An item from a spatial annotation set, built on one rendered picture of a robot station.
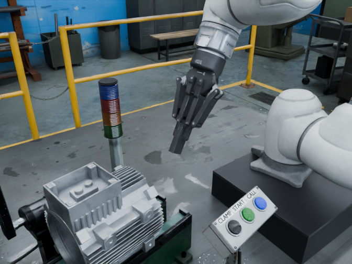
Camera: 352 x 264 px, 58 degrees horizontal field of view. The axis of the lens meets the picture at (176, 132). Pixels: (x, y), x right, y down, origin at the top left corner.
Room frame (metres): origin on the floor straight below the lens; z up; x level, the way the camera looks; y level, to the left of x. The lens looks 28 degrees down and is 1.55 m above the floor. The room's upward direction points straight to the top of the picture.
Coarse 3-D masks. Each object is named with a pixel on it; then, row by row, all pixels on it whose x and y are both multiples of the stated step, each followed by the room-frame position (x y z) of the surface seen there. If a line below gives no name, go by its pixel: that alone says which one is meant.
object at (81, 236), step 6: (114, 168) 0.65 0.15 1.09; (144, 192) 0.57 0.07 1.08; (150, 192) 0.57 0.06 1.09; (156, 192) 0.57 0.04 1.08; (150, 198) 0.56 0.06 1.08; (48, 210) 0.52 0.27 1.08; (84, 228) 0.45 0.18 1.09; (78, 234) 0.44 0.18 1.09; (84, 234) 0.44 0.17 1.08; (156, 234) 0.56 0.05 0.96; (78, 240) 0.43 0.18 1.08; (84, 240) 0.43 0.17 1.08; (54, 246) 0.53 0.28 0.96
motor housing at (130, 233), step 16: (128, 176) 0.60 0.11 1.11; (128, 192) 0.56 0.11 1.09; (128, 208) 0.53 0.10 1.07; (160, 208) 0.56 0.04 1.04; (48, 224) 0.53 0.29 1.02; (96, 224) 0.48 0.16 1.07; (112, 224) 0.49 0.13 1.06; (128, 224) 0.49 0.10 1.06; (144, 224) 0.52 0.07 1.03; (160, 224) 0.55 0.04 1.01; (64, 240) 0.53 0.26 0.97; (96, 240) 0.46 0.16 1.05; (128, 240) 0.48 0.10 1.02; (144, 240) 0.52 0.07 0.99; (64, 256) 0.51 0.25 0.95; (80, 256) 0.51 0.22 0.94; (96, 256) 0.43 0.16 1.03; (112, 256) 0.45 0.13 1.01; (128, 256) 0.49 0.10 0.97
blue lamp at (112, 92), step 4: (116, 84) 0.93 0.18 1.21; (100, 88) 0.92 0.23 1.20; (104, 88) 0.91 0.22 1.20; (108, 88) 0.91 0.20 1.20; (112, 88) 0.91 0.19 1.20; (116, 88) 0.93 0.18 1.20; (100, 92) 0.92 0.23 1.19; (104, 92) 0.91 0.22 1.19; (108, 92) 0.91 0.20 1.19; (112, 92) 0.91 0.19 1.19; (116, 92) 0.92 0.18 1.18; (100, 96) 0.92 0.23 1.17; (104, 96) 0.91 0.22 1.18; (108, 96) 0.91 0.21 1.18; (112, 96) 0.91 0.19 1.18; (116, 96) 0.92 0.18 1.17
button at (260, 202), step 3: (258, 198) 0.56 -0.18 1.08; (261, 198) 0.56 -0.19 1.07; (255, 201) 0.55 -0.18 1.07; (258, 201) 0.55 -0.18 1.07; (261, 201) 0.55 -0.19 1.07; (264, 201) 0.55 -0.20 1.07; (255, 204) 0.54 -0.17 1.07; (258, 204) 0.54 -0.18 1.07; (261, 204) 0.54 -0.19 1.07; (264, 204) 0.55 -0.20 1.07; (258, 207) 0.54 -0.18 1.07; (261, 207) 0.54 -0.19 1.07; (264, 207) 0.54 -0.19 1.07
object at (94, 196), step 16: (64, 176) 0.55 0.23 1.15; (80, 176) 0.57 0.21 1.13; (96, 176) 0.58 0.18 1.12; (112, 176) 0.55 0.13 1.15; (48, 192) 0.50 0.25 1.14; (64, 192) 0.53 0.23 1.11; (80, 192) 0.51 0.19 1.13; (96, 192) 0.49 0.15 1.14; (112, 192) 0.52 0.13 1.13; (64, 208) 0.46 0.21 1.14; (80, 208) 0.46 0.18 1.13; (96, 208) 0.49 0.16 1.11; (112, 208) 0.51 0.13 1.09; (64, 224) 0.47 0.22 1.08; (80, 224) 0.46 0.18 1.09
